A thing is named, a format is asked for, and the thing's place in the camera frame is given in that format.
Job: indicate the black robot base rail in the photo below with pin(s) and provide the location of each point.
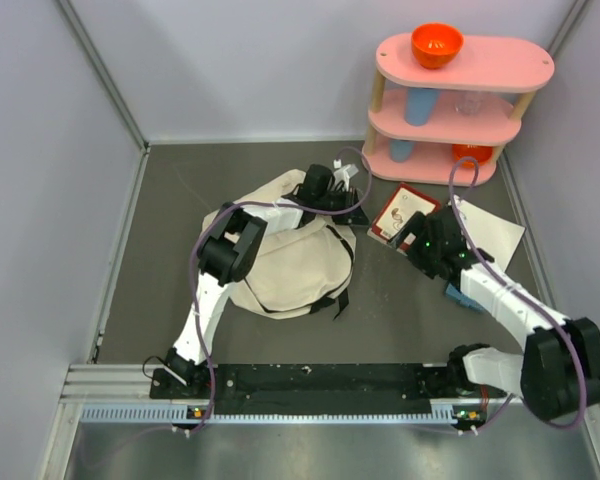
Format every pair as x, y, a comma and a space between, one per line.
331, 389

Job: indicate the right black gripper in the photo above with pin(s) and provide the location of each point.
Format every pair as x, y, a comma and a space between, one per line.
413, 226

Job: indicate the orange bowl on bottom shelf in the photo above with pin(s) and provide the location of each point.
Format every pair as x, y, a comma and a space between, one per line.
466, 154

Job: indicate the small blue notebook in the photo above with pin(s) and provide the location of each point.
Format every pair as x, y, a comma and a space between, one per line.
461, 299

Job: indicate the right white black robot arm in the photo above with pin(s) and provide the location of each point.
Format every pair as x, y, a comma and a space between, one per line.
558, 370

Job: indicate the cream canvas student backpack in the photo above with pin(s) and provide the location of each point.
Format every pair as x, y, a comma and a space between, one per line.
300, 271

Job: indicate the pink three-tier shelf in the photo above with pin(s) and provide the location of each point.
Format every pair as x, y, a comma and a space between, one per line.
508, 70

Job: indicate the blue cup on shelf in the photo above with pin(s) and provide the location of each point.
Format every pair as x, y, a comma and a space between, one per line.
400, 150
419, 105

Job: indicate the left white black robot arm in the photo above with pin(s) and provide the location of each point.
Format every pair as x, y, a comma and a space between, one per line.
225, 253

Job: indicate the blue cup on middle shelf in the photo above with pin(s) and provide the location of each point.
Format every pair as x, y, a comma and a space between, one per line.
419, 105

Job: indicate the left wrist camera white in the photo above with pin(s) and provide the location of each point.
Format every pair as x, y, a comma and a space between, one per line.
342, 174

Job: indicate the clear glass on middle shelf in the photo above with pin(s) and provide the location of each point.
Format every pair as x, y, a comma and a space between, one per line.
469, 103

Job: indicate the blue cup on bottom shelf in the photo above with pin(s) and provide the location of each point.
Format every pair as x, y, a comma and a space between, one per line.
400, 150

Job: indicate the red cover book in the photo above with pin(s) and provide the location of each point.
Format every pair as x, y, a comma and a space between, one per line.
404, 202

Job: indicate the white square notebook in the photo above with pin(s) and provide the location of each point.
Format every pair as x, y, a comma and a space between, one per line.
498, 237

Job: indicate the orange bowl on shelf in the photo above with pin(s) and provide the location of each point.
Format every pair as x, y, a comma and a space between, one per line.
434, 45
466, 154

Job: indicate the orange bowl on top shelf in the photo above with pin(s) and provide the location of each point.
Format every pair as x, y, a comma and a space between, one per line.
434, 45

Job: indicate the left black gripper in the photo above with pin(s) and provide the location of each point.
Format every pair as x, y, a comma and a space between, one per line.
349, 199

